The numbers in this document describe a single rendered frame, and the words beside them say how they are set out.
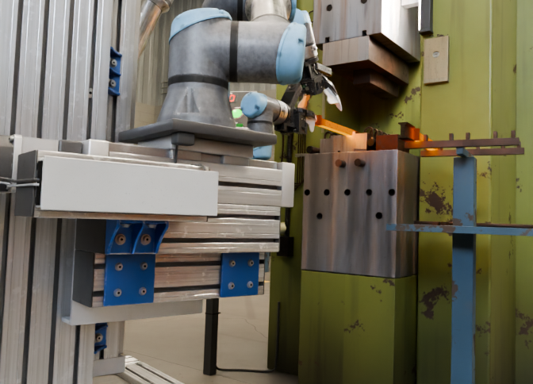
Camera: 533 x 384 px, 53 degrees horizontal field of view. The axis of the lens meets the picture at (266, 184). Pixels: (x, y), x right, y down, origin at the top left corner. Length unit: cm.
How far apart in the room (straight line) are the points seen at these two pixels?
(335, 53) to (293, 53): 117
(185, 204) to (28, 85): 40
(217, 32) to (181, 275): 45
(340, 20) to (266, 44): 122
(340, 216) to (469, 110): 60
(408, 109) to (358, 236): 78
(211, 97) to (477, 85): 129
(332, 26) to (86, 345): 157
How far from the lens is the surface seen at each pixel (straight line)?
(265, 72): 104
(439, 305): 210
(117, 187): 77
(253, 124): 156
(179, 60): 103
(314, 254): 206
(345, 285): 201
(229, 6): 144
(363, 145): 205
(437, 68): 214
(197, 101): 99
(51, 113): 107
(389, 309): 195
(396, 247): 193
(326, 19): 226
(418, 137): 162
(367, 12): 218
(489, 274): 204
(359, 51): 215
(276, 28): 105
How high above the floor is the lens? 66
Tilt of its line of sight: 4 degrees up
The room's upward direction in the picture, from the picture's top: 2 degrees clockwise
